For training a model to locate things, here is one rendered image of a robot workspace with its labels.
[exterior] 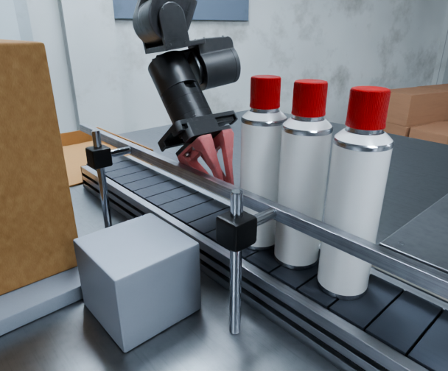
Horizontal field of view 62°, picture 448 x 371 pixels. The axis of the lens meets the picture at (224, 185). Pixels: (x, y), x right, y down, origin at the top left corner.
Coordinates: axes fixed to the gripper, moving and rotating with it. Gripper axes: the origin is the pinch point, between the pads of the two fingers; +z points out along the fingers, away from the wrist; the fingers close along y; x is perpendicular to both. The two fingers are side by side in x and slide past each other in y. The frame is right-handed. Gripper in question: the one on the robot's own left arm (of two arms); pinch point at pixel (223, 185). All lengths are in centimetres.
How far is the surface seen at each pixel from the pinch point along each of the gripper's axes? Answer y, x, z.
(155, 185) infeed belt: 0.1, 17.7, -7.1
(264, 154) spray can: -1.6, -11.0, 0.2
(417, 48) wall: 426, 118, -95
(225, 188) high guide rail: -4.2, -5.4, 1.4
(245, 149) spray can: -2.5, -9.5, -1.5
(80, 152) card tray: 3, 53, -30
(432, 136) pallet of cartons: 284, 91, 2
